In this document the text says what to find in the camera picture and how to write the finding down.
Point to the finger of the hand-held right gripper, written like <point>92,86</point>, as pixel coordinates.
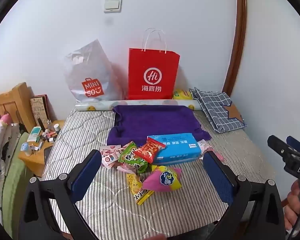
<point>297,146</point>
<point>278,146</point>

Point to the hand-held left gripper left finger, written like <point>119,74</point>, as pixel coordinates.
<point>87,172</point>

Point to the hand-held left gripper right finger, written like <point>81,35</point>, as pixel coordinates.
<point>216,175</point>

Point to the pink white blueberry snack packet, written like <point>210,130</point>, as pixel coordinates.
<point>109,160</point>

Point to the small white pink sachet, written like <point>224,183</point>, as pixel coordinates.
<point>202,145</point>

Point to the green snack packet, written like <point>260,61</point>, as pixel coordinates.
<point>130,158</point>

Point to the pink yellow snack bag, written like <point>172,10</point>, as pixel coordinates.
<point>162,180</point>

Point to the yellow snack packet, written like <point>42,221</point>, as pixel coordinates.
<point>140,192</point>

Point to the red snack packet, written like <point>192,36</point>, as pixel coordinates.
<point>148,151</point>

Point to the person's right hand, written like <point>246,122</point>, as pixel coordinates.
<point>292,205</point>

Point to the pink peach snack packet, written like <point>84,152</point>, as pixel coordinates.
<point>126,168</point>

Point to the black phone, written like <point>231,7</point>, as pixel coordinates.
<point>48,153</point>

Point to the blue tissue pack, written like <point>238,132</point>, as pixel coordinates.
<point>180,147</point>

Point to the white round jar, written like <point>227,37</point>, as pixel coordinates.
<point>57,127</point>

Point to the wooden nightstand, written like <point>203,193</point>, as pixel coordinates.
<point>33,162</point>

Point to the grey plaid folded cloth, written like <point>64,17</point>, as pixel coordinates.
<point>215,110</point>

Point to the teal white box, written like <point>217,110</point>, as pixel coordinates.
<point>35,133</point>

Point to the fruit print paper roll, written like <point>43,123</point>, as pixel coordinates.
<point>95,106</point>

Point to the small blue white packet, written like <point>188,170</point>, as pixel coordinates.
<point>25,146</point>

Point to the green blanket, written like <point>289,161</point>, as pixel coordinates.
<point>13,180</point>

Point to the patterned notebook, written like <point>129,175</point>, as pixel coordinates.
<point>40,107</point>

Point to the purple towel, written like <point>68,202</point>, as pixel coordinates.
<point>152,122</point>

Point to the yellow green chips bag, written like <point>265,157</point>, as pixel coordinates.
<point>183,95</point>

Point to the wooden headboard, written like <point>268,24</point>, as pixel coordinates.
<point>12,102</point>

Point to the white plastic shopping bag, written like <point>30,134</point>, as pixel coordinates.
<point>90,65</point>

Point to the red paper shopping bag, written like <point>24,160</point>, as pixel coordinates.
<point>152,65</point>

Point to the brown wooden door frame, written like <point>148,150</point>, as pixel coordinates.
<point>236,55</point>

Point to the white wall switch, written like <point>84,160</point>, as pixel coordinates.
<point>112,5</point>

